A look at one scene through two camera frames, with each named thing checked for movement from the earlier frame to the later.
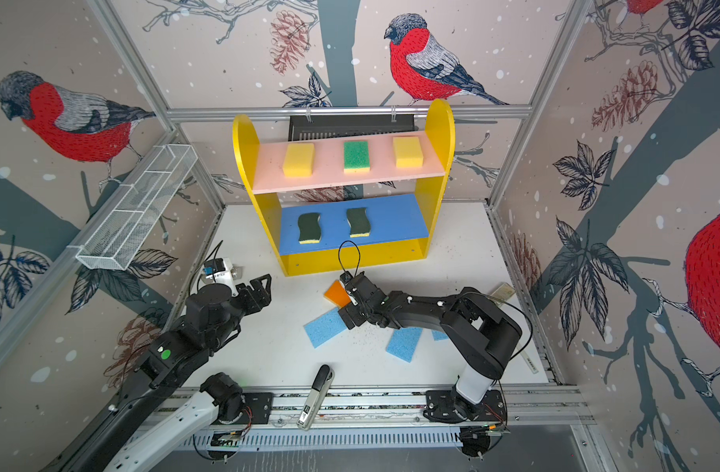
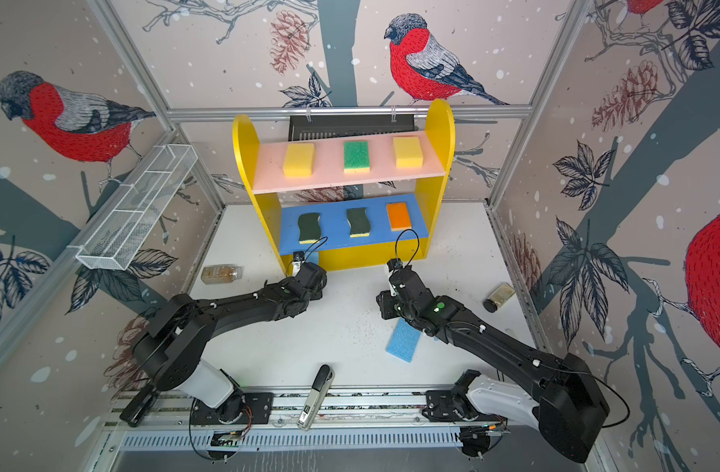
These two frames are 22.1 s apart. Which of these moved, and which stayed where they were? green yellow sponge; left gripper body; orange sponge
Moved: left gripper body; orange sponge
Stayed: green yellow sponge
